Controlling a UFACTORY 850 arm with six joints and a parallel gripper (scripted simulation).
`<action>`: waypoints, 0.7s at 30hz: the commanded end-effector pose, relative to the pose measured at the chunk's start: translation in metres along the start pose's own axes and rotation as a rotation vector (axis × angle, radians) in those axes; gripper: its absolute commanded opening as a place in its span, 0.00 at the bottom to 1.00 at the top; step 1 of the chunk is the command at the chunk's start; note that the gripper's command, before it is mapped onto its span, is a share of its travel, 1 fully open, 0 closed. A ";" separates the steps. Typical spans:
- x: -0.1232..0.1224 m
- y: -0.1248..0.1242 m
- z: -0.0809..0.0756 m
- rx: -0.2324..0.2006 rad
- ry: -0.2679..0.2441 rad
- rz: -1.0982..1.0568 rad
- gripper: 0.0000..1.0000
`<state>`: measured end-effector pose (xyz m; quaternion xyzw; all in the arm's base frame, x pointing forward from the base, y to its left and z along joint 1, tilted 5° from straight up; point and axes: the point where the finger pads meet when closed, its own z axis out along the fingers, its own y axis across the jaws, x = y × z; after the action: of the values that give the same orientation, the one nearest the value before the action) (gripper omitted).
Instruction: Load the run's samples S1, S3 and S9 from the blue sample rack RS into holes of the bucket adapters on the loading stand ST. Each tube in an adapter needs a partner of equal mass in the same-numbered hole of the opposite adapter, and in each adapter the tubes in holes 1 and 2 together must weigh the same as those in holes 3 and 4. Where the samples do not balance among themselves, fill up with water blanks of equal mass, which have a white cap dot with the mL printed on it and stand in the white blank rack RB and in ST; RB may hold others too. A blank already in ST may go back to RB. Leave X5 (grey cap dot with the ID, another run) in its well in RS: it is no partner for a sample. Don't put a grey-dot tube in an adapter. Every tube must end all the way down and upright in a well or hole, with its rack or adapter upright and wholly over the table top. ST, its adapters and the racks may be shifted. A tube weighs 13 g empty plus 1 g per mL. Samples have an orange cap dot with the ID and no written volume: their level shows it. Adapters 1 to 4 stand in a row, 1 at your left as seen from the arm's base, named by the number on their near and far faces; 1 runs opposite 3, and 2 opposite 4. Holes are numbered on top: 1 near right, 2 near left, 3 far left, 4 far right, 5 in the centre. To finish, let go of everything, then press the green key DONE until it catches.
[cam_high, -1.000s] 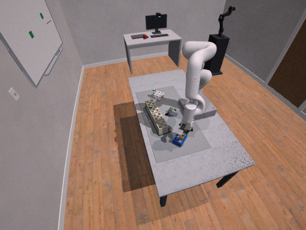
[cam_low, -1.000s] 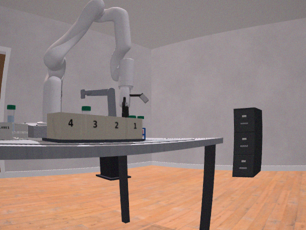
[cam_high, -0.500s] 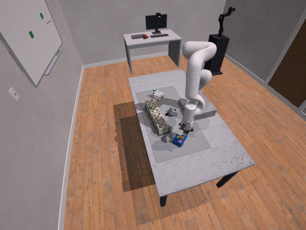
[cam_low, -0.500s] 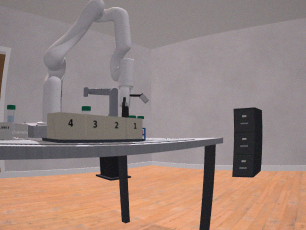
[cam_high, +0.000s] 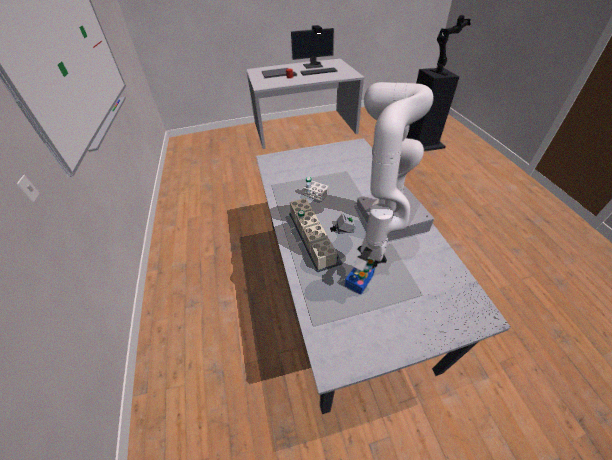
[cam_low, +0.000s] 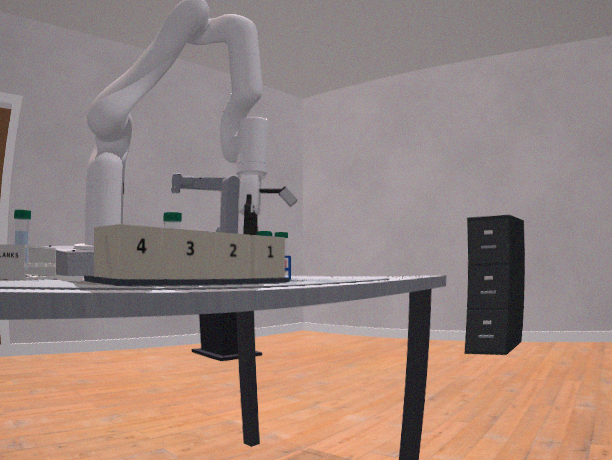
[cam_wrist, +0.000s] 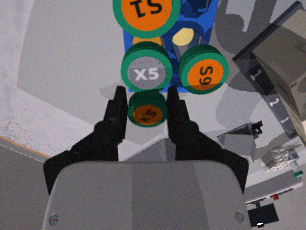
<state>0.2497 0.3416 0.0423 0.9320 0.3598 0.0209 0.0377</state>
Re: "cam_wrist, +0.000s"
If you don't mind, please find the blue tube rack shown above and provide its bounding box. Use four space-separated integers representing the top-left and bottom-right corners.
123 0 219 93

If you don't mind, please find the white tube rack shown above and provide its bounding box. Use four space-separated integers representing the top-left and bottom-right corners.
260 146 300 172

